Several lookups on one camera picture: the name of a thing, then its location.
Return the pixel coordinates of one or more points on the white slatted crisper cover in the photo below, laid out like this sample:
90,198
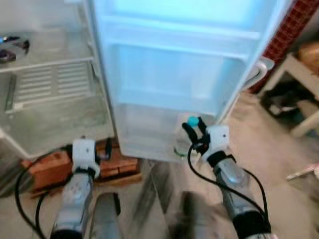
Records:
50,84

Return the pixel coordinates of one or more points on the clear bottle blue cap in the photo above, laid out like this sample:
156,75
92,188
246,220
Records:
192,120

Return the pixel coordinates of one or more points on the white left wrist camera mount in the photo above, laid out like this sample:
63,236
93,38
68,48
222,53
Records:
84,154

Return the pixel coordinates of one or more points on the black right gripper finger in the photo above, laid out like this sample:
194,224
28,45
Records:
188,133
202,127

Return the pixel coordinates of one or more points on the grey robot right leg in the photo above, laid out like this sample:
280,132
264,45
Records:
194,224

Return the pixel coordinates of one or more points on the narrow white door shelf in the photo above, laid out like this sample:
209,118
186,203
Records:
174,37

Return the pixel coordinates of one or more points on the brown bag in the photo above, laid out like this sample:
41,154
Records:
310,55

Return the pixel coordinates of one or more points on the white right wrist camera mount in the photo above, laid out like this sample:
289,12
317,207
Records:
218,141

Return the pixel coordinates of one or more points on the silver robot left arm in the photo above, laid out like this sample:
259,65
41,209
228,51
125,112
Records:
75,199

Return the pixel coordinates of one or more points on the silver metal rod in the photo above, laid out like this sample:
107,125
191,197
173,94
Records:
301,174

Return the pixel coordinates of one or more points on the red tiled pillar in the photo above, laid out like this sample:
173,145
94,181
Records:
289,30

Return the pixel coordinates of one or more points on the dark shiny item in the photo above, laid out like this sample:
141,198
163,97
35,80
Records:
12,47

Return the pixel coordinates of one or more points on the white fridge door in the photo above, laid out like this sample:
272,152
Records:
174,74

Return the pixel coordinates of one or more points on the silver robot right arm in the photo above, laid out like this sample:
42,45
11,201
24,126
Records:
234,189

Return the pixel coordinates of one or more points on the white low table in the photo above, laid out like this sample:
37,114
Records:
296,74

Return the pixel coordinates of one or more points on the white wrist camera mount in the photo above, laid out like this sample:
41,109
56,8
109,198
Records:
84,154
218,141

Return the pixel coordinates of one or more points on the orange brick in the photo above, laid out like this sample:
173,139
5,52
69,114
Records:
47,169
119,164

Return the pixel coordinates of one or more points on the clear crisper drawer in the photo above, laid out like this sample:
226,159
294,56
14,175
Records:
55,124

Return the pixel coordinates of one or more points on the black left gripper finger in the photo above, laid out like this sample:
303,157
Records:
106,147

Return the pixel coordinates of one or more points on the black object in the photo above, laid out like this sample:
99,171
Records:
279,99

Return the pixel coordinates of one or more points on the deep clear door shelf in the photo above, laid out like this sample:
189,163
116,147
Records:
149,134

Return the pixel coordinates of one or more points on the wooden pallet board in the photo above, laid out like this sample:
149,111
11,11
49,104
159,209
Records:
114,180

